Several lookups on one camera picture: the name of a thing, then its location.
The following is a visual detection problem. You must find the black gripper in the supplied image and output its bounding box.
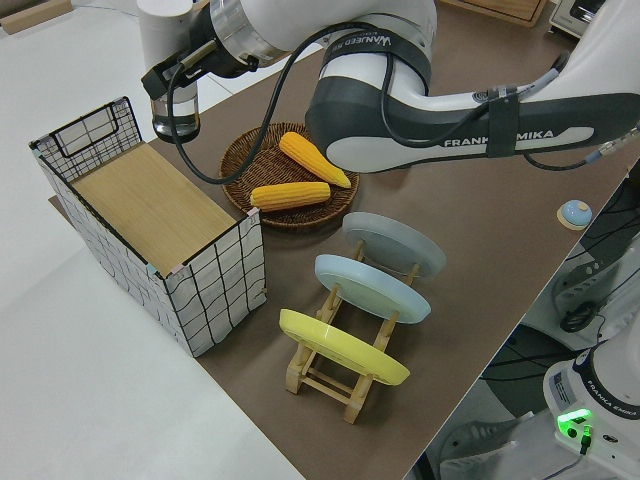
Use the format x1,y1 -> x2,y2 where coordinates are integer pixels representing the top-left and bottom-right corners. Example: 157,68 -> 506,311
141,4 -> 262,101

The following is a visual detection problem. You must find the white cup with clear base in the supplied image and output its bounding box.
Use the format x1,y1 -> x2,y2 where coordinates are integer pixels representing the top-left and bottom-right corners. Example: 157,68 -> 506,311
137,0 -> 203,144

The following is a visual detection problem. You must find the round brown wicker basket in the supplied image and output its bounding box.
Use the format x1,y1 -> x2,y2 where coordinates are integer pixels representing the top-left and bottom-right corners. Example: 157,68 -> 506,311
219,122 -> 361,231

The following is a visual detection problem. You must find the long wooden block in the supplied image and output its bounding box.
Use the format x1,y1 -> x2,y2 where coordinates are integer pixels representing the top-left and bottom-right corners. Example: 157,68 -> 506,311
0,0 -> 74,35

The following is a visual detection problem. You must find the yellow corn cob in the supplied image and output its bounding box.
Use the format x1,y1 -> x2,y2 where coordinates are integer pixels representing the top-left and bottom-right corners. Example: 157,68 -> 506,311
278,131 -> 352,190
249,181 -> 332,213

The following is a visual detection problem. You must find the grey plate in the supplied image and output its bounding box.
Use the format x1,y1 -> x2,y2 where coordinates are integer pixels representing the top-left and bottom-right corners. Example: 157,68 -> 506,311
342,211 -> 447,279

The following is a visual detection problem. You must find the light blue plate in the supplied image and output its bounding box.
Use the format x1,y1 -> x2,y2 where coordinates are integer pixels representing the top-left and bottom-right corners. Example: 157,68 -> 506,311
313,253 -> 432,326

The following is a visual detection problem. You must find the yellow plate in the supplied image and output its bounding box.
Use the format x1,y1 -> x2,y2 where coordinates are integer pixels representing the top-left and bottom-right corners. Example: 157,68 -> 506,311
278,308 -> 412,387

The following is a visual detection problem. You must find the brown table mat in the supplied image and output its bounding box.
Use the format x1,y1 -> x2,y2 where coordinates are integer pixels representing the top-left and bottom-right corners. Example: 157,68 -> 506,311
48,49 -> 640,480

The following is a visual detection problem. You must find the wooden cabinet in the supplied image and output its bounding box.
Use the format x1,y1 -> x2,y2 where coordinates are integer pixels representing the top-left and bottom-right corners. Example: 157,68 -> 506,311
437,0 -> 549,29

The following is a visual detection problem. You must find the wooden plate rack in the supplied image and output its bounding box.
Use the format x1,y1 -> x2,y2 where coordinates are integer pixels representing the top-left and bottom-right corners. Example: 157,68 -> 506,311
284,238 -> 421,425

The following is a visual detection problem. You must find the white toaster oven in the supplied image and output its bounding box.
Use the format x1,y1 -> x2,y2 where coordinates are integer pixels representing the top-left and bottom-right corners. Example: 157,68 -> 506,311
549,0 -> 609,39

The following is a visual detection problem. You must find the small blue dome bell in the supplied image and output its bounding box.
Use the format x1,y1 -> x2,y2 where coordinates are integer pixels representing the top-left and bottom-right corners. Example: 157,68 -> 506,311
556,199 -> 594,231

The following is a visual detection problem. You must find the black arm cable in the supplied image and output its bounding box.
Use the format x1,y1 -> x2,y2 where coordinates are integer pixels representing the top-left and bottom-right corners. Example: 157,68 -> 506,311
167,22 -> 640,186

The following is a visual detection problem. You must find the black wire basket wooden shelf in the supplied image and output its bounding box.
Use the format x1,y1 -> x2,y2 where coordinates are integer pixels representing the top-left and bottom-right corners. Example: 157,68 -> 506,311
28,95 -> 266,359

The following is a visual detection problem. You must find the black coiled floor cable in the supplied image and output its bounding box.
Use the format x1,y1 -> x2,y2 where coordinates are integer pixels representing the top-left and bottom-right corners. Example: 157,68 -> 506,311
559,299 -> 612,335

